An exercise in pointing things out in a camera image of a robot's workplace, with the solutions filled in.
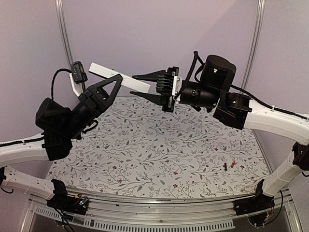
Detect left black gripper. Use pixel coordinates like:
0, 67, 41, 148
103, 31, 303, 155
60, 74, 124, 140

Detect white remote control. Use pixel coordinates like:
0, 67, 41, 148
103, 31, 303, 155
88, 62, 152, 93

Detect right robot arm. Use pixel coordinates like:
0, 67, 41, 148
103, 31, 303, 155
134, 52, 309, 211

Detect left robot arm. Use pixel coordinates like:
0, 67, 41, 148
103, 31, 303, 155
0, 73, 123, 210

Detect floral patterned table mat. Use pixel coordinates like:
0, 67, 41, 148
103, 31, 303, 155
47, 97, 269, 199

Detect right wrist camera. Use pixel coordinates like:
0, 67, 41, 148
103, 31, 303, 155
155, 73, 182, 103

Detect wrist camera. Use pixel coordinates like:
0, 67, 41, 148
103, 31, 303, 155
155, 73, 182, 103
69, 61, 88, 97

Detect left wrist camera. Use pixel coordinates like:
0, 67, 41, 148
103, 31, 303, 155
69, 61, 88, 97

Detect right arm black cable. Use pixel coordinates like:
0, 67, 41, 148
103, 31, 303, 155
184, 50, 206, 83

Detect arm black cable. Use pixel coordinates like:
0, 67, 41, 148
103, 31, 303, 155
184, 50, 206, 83
50, 68, 72, 100

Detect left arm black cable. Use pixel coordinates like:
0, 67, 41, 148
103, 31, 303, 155
50, 68, 72, 100

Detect left aluminium frame post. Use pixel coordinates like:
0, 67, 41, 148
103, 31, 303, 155
55, 0, 73, 67

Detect aluminium frame post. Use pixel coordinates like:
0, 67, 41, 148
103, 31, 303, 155
55, 0, 73, 67
241, 0, 266, 89

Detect right aluminium frame post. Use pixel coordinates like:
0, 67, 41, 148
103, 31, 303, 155
241, 0, 266, 89

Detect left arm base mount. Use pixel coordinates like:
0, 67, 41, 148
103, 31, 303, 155
47, 179, 89, 215

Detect aluminium front rail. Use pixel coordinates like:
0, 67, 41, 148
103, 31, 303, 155
21, 188, 303, 232

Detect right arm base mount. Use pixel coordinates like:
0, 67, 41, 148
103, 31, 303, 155
233, 179, 283, 227

